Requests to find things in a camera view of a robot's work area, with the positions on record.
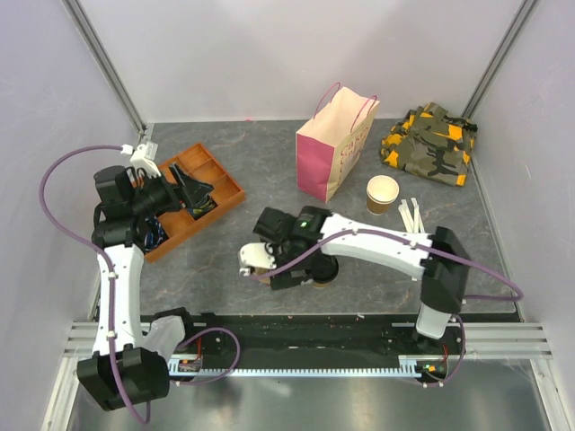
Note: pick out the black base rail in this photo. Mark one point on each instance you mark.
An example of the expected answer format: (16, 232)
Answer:
(310, 339)

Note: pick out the camouflage folded cloth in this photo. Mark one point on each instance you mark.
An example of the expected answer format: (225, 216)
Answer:
(432, 143)

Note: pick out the brown pulp cup carrier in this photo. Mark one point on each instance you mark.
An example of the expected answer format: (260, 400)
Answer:
(261, 275)

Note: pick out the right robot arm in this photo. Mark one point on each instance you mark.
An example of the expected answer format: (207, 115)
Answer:
(438, 260)

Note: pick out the brown paper cup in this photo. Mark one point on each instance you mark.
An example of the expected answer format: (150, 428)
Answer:
(325, 282)

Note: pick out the pink and cream paper bag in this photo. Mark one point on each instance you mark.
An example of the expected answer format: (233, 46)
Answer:
(329, 144)

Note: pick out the stacked brown paper cups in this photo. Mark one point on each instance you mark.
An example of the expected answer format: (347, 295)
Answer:
(381, 191)

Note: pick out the white wrapped straw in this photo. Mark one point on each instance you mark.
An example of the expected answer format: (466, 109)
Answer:
(417, 224)
(407, 217)

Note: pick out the black cup lid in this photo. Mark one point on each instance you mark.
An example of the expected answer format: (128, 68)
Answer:
(325, 267)

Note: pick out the blue striped rolled tie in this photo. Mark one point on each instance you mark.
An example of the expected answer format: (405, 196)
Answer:
(155, 234)

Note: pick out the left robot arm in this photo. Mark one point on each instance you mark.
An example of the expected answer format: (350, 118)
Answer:
(129, 366)

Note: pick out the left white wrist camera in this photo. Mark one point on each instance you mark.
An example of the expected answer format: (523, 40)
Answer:
(143, 158)

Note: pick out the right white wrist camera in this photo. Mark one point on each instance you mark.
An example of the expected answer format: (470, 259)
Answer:
(256, 255)

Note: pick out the white slotted cable duct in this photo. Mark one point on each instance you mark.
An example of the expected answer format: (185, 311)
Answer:
(180, 366)

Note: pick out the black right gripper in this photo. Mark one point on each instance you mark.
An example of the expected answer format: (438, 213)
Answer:
(285, 279)

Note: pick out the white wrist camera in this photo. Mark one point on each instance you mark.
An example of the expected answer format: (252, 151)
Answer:
(143, 158)
(256, 255)

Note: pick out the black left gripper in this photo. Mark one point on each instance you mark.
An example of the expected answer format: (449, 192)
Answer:
(193, 192)

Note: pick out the orange compartment tray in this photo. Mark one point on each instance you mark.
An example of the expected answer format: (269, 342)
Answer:
(214, 193)

